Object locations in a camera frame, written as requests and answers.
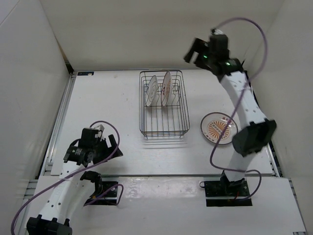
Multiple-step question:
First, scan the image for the white plate spiral pattern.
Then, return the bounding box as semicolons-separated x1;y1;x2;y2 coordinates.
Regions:
145;75;158;107

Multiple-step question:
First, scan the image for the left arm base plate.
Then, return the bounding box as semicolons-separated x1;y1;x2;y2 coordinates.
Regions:
86;181;118;206

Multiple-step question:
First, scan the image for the white plate orange sunburst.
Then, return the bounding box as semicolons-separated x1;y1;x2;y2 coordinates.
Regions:
201;112;239;145

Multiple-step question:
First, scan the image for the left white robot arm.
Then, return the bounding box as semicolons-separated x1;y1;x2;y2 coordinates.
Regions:
26;122;123;235

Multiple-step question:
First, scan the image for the left blue corner label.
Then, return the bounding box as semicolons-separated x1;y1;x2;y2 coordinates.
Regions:
77;71;94;76

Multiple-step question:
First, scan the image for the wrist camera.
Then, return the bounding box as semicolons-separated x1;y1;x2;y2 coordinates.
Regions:
91;124;105;132
211;28;224;35

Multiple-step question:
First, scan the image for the wire dish rack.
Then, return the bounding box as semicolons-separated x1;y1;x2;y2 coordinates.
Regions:
139;70;190;140

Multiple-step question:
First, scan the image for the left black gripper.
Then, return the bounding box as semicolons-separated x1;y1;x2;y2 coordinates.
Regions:
91;134;123;165

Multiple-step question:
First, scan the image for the left aluminium rail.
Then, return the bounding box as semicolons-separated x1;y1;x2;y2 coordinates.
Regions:
36;73;76;179

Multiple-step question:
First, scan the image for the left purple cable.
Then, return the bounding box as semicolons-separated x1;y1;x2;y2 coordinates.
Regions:
11;120;124;235

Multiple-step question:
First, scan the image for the white plate red pattern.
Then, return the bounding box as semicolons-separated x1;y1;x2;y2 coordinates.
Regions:
161;71;172;106

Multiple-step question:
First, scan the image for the right blue corner label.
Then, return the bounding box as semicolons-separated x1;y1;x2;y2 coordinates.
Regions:
224;70;242;75

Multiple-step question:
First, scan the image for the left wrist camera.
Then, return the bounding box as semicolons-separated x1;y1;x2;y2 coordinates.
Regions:
91;124;105;132

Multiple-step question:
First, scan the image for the blue corner label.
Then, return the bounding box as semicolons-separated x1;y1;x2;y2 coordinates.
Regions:
77;71;94;76
224;70;242;75

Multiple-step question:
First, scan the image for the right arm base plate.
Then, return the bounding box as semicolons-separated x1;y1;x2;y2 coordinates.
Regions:
200;180;252;207

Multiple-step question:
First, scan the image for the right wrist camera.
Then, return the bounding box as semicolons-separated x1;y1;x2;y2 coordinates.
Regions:
211;28;224;35

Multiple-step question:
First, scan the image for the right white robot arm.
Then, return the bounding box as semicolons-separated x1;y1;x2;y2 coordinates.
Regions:
184;34;277;196

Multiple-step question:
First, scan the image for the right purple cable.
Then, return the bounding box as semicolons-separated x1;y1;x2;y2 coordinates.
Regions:
209;17;268;200

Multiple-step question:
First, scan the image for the purple cable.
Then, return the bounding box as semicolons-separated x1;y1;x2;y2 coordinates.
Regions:
11;120;124;235
209;17;268;200

